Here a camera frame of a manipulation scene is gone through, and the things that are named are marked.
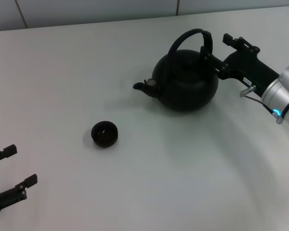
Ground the right arm cable with plug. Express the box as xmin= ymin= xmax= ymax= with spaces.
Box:
xmin=239 ymin=85 xmax=284 ymax=125

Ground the small dark brown teacup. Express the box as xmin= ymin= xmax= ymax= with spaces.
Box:
xmin=91 ymin=121 xmax=119 ymax=148

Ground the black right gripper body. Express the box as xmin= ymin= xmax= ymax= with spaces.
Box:
xmin=221 ymin=49 xmax=280 ymax=93

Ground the black round teapot with handle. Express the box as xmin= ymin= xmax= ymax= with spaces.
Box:
xmin=132 ymin=28 xmax=219 ymax=113

